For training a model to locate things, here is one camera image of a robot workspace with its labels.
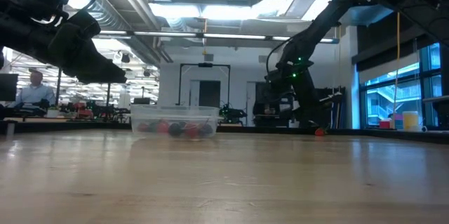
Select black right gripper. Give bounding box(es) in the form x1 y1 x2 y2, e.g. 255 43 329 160
268 60 334 131

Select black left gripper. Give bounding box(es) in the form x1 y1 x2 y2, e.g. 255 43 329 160
47 10 128 85

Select dark round berry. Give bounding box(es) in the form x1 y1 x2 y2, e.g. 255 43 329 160
168 122 185 138
199 123 215 138

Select red strawberry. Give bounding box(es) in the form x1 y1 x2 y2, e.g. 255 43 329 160
183 122 201 140

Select clear plastic tupperware container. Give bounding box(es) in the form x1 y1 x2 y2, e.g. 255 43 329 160
130 104 220 140

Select black background equipment rack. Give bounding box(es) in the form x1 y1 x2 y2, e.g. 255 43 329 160
253 82 347 129

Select person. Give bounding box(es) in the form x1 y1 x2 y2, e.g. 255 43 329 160
15 69 57 110

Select long ceiling light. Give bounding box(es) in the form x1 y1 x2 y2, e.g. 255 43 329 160
201 33 267 40
272 36 334 44
133 31 197 38

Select black background robot station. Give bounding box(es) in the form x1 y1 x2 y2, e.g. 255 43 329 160
219 103 248 126

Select yellow plastic container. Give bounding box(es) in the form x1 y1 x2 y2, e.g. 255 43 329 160
402 110 420 132

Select black background monitor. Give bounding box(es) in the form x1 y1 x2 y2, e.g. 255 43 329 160
0 73 19 103

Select dark door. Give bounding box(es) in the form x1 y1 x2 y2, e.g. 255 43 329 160
199 80 221 108

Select silver ventilation duct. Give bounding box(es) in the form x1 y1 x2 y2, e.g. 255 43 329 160
34 0 166 67

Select black background gantry frame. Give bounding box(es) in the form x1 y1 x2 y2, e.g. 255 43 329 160
177 62 232 107

